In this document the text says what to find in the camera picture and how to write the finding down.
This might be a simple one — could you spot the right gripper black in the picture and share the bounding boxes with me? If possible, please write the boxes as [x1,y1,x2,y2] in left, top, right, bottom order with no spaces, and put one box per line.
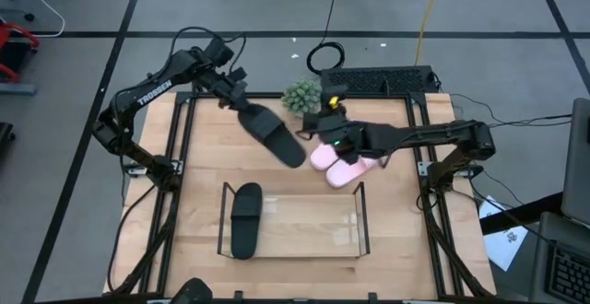
[301,107,371,167]

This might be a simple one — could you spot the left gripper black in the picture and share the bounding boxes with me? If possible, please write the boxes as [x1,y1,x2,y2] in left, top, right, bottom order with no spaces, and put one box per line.
[196,65,254,117]

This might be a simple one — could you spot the pink slide sandal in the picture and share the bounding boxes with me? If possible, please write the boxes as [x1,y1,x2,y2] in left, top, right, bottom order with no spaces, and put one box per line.
[309,143,345,172]
[324,156,384,189]

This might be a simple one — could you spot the black slide sandal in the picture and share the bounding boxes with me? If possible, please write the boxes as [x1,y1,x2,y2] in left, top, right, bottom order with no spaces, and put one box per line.
[236,102,308,170]
[230,181,265,261]

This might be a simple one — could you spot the green ball plant in pot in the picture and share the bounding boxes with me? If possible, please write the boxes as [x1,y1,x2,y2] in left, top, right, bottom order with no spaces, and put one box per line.
[279,76,325,118]

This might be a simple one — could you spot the clear acrylic tray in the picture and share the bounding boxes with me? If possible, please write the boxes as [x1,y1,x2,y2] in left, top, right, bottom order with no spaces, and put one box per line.
[217,180,372,259]

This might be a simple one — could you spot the black perforated computer case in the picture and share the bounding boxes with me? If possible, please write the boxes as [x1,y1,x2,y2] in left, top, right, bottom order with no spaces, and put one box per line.
[319,64,440,98]

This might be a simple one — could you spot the black beam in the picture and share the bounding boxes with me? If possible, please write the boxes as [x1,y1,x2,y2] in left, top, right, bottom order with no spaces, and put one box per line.
[478,192,565,237]

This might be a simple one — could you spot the white paper sheet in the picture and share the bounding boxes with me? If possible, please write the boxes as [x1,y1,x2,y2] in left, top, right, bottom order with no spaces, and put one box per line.
[478,196,531,273]

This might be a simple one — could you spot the grey desk unit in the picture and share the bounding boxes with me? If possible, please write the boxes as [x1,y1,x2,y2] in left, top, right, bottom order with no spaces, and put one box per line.
[529,211,590,304]

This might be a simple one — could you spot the grey monitor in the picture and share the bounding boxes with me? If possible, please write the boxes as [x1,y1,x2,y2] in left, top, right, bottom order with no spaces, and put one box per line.
[560,97,590,229]

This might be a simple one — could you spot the red metal cart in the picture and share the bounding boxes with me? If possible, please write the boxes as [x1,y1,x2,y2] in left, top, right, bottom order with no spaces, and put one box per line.
[0,21,41,85]

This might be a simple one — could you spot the black keyboard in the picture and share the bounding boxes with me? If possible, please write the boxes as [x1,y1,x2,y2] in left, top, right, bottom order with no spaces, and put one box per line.
[545,242,590,303]

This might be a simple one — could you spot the black metal table frame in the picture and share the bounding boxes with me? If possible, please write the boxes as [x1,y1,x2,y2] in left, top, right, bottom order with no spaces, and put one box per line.
[107,89,497,303]

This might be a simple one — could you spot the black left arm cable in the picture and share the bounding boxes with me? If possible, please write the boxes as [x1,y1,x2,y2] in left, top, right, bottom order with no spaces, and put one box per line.
[170,26,248,73]

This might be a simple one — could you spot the coiled black cable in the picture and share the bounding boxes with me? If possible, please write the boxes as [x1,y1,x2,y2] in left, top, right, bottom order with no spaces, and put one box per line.
[305,0,347,76]

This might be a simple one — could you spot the yellow cable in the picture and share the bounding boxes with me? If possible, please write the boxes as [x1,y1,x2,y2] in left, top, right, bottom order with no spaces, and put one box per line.
[413,0,446,67]

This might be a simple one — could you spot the thin black cables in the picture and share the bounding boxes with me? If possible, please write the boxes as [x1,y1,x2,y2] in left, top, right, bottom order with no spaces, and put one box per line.
[448,92,573,131]

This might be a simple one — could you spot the black floor cable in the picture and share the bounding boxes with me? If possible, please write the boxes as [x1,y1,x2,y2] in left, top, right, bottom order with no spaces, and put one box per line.
[106,185,156,294]

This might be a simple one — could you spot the white cable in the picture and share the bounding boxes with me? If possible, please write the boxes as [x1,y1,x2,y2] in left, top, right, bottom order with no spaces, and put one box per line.
[22,0,67,39]

